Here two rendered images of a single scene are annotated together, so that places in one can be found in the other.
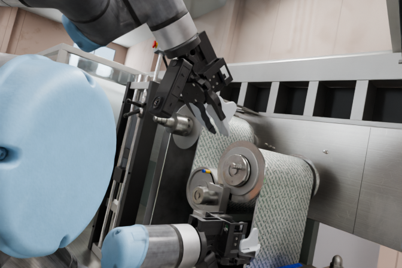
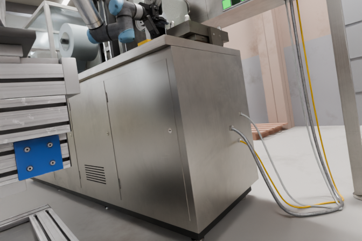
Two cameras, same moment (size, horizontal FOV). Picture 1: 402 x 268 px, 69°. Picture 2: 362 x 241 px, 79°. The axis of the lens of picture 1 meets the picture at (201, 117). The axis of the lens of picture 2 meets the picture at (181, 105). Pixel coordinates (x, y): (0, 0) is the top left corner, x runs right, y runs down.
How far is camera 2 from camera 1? 0.89 m
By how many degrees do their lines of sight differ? 10
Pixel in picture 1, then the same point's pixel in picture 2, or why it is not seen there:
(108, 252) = (111, 5)
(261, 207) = (164, 8)
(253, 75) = not seen: outside the picture
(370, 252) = (262, 97)
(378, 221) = (214, 8)
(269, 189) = (165, 1)
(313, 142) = not seen: outside the picture
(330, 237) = not seen: hidden behind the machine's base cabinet
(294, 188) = (177, 4)
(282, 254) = not seen: hidden behind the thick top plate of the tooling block
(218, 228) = (147, 7)
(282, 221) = (176, 17)
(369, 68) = not seen: outside the picture
